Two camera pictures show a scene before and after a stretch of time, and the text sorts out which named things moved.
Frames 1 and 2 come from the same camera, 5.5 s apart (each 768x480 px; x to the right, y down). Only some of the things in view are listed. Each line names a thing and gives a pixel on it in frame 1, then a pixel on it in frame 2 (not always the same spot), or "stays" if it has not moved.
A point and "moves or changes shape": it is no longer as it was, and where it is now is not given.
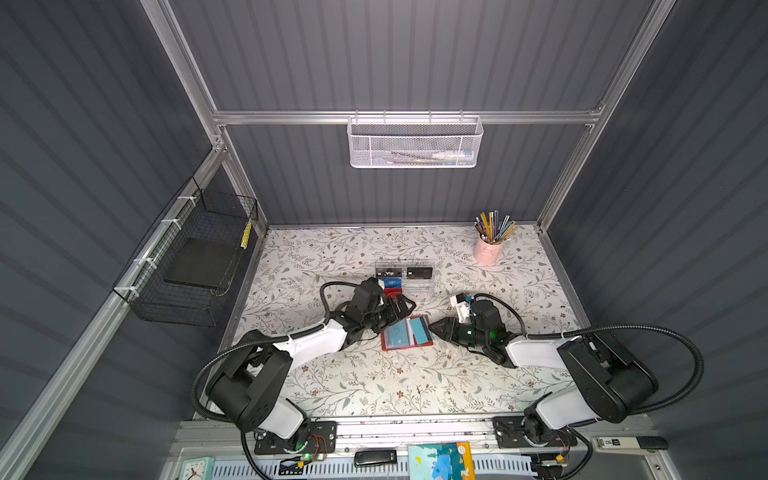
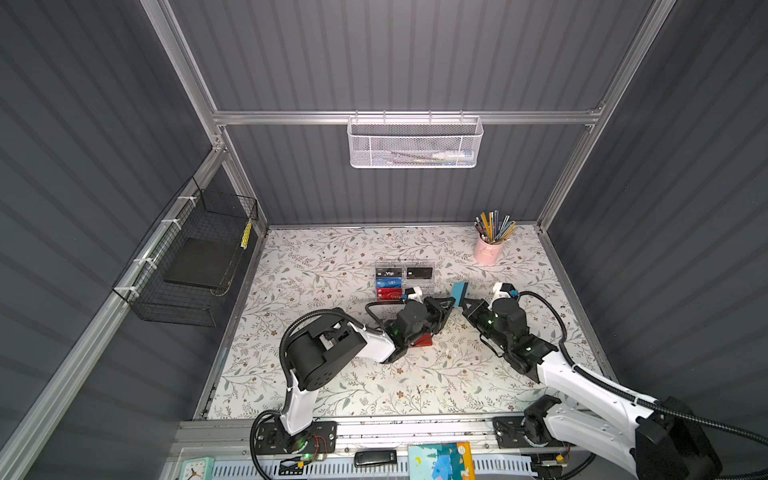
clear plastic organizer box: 410,278 stays
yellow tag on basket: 246,235 stays
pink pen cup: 486,254 stays
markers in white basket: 440,158 stays
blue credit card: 418,330 moves or changes shape
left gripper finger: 403,309 → 442,306
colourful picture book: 441,461 stays
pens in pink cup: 490,230 stays
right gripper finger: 448,327 → 478,311
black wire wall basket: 185,270 stays
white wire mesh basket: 414,141 stays
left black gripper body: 374,322 → 425,327
